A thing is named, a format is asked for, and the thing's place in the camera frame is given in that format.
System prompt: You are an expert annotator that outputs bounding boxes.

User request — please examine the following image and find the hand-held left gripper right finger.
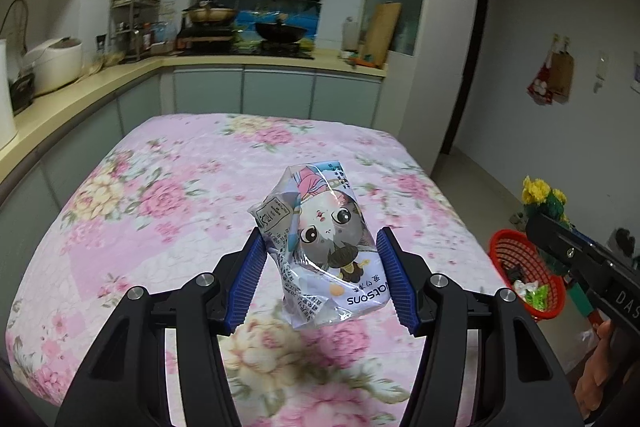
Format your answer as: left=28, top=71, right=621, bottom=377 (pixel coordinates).
left=376, top=227, right=586, bottom=427

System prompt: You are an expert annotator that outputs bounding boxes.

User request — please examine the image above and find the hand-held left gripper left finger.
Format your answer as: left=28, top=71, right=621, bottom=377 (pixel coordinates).
left=54, top=234, right=268, bottom=427

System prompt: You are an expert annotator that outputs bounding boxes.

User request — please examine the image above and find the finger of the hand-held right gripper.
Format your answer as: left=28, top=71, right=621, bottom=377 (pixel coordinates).
left=524, top=213, right=618, bottom=278

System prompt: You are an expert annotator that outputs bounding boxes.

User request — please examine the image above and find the red plastic basket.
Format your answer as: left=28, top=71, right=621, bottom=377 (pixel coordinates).
left=489, top=229, right=567, bottom=324

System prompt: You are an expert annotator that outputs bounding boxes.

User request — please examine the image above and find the cartoon print packet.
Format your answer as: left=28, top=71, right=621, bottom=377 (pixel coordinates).
left=247, top=161, right=393, bottom=332

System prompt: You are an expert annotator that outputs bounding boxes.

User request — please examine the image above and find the person's right hand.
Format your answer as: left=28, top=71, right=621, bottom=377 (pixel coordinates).
left=575, top=321, right=623, bottom=413

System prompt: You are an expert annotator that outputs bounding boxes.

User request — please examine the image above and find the large clear plastic bag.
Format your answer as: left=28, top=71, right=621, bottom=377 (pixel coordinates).
left=570, top=327, right=601, bottom=360

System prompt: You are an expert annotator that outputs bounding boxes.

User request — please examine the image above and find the green snack wrapper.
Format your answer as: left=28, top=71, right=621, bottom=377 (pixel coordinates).
left=522, top=286, right=551, bottom=312

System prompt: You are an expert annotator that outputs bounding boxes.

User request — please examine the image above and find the pink floral blanket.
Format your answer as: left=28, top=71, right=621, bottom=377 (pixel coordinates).
left=5, top=112, right=506, bottom=427

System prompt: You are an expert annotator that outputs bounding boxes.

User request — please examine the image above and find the brown hanging bag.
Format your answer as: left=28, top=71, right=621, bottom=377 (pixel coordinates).
left=547, top=49, right=575, bottom=104

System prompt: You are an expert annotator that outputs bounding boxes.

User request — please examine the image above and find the white intercom phone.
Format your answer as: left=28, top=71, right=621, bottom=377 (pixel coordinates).
left=594, top=52, right=611, bottom=94

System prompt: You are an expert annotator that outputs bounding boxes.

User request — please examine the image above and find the dark wooden door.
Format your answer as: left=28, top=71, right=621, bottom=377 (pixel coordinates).
left=442, top=0, right=493, bottom=155

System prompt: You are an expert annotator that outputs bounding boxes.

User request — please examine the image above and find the black gas stove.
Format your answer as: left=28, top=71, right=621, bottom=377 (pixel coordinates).
left=230, top=42, right=316, bottom=60

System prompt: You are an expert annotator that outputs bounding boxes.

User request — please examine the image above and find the clear plastic bottle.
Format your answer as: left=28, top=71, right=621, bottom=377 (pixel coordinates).
left=341, top=17, right=362, bottom=58

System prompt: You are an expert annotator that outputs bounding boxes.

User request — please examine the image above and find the wooden cutting board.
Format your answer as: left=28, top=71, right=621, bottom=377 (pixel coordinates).
left=367, top=2, right=402, bottom=65

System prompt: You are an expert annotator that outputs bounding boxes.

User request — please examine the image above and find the black wok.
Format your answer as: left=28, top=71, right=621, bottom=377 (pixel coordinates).
left=255, top=18, right=308, bottom=44

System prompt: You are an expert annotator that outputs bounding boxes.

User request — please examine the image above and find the golden cooking pan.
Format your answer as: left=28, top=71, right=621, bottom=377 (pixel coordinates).
left=181, top=2, right=238, bottom=25

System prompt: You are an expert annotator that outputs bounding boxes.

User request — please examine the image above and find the white rice cooker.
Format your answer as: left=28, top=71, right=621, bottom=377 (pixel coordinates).
left=22, top=37, right=85, bottom=96

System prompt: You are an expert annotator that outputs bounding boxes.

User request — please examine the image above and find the small black appliance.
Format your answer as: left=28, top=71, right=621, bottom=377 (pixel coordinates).
left=9, top=74, right=36, bottom=115

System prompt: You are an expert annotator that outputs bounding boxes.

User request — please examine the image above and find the metal spice rack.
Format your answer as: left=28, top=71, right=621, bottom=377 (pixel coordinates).
left=111, top=0, right=161, bottom=62

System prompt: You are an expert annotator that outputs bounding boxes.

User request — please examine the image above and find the white kettle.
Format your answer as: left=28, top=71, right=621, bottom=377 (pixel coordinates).
left=0, top=38, right=20, bottom=150

